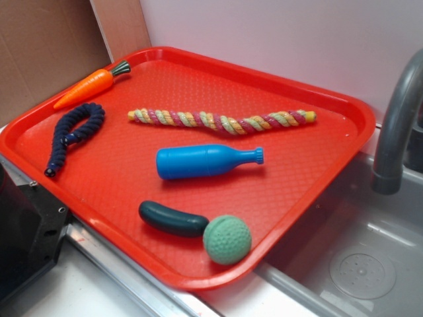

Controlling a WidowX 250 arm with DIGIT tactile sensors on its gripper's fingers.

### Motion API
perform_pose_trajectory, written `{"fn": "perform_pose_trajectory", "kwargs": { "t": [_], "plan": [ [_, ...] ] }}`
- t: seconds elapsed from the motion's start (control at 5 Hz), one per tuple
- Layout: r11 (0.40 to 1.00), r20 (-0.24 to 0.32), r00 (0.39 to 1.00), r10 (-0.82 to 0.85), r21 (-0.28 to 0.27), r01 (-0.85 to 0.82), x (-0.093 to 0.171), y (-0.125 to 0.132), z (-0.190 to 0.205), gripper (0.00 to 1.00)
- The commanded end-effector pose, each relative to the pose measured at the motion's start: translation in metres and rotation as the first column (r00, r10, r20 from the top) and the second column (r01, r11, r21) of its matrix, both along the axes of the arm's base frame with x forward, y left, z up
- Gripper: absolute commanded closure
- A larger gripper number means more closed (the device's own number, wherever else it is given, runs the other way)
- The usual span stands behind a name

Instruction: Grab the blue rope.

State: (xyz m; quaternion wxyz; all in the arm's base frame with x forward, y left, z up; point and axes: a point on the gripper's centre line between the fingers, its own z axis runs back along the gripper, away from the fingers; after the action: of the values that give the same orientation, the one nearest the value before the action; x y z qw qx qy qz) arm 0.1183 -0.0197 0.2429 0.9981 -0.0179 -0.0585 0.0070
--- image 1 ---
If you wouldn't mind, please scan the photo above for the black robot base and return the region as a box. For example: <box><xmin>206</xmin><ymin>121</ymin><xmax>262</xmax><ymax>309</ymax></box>
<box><xmin>1</xmin><ymin>166</ymin><xmax>70</xmax><ymax>305</ymax></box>

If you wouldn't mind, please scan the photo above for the red plastic tray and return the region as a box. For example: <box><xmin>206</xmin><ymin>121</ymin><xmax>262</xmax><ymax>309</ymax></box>
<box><xmin>1</xmin><ymin>48</ymin><xmax>375</xmax><ymax>291</ymax></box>

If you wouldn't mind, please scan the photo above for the blue toy bottle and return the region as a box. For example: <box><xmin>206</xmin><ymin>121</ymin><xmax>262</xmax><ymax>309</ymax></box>
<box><xmin>156</xmin><ymin>145</ymin><xmax>264</xmax><ymax>180</ymax></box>

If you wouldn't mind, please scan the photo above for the dark green toy cucumber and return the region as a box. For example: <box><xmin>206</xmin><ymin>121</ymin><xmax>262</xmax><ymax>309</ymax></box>
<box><xmin>139</xmin><ymin>201</ymin><xmax>210</xmax><ymax>238</ymax></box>

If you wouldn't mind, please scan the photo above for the green dimpled ball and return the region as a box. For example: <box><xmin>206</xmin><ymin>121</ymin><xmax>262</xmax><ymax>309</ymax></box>
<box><xmin>203</xmin><ymin>215</ymin><xmax>252</xmax><ymax>265</ymax></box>

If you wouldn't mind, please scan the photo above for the orange toy carrot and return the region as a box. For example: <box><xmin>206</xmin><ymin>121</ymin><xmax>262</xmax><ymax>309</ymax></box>
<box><xmin>53</xmin><ymin>60</ymin><xmax>131</xmax><ymax>110</ymax></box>

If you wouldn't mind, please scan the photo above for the grey plastic sink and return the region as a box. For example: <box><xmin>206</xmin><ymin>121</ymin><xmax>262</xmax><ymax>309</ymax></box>
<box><xmin>256</xmin><ymin>154</ymin><xmax>422</xmax><ymax>316</ymax></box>

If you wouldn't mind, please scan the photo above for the grey faucet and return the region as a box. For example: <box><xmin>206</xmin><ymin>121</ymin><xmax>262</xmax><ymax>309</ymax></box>
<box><xmin>371</xmin><ymin>50</ymin><xmax>422</xmax><ymax>195</ymax></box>

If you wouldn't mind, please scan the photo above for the brown cardboard panel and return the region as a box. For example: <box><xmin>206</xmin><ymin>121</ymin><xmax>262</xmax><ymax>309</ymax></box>
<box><xmin>1</xmin><ymin>1</ymin><xmax>151</xmax><ymax>125</ymax></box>

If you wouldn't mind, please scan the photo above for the multicolour twisted rope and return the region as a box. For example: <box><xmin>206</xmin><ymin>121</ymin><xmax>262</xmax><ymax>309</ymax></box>
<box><xmin>127</xmin><ymin>107</ymin><xmax>317</xmax><ymax>136</ymax></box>

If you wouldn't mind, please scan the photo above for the dark blue rope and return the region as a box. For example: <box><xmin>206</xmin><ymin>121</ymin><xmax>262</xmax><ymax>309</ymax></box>
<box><xmin>44</xmin><ymin>102</ymin><xmax>106</xmax><ymax>178</ymax></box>

